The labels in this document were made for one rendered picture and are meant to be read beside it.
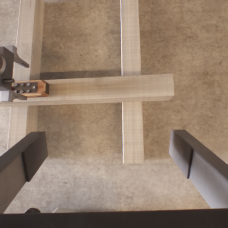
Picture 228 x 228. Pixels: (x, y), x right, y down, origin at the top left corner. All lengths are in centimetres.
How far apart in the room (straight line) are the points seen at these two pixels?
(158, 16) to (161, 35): 13
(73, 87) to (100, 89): 13
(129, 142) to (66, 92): 38
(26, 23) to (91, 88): 61
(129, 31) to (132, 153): 63
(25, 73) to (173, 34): 87
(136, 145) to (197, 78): 51
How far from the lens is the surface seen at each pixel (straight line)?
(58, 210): 96
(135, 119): 81
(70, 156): 97
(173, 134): 16
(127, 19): 103
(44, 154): 17
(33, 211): 101
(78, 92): 77
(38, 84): 81
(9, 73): 65
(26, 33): 116
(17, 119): 100
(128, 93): 73
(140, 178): 93
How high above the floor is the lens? 91
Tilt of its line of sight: 80 degrees down
